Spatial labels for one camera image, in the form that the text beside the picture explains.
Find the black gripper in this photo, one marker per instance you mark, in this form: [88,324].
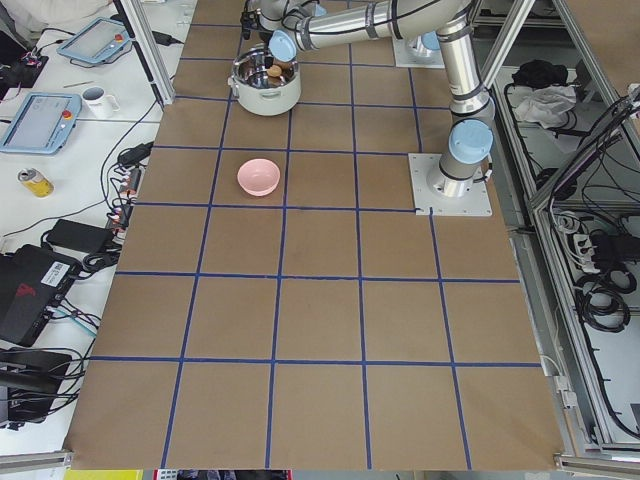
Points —
[276,58]

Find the brown egg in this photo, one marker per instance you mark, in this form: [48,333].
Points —
[274,71]

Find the pale green cooking pot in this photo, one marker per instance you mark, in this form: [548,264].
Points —
[256,91]

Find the pink bowl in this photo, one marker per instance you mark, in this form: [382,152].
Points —
[258,177]

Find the far blue teach pendant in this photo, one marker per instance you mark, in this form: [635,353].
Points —
[101,41]

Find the blue teach pendant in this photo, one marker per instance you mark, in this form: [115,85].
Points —
[42,124]
[101,41]

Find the white mug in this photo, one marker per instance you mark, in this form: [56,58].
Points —
[102,104]

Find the near blue teach pendant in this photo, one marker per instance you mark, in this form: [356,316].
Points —
[42,124]

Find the black power adapter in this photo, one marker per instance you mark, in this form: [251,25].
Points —
[79,236]

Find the yellow drink can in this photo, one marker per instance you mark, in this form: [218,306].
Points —
[34,181]

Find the black and white cloth pile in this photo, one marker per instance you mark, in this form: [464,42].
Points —
[551,97]

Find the black red computer box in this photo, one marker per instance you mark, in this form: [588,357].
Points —
[34,280]

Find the aluminium frame post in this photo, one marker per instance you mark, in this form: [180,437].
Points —
[140,33]

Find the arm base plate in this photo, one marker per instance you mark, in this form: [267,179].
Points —
[437,195]
[403,58]

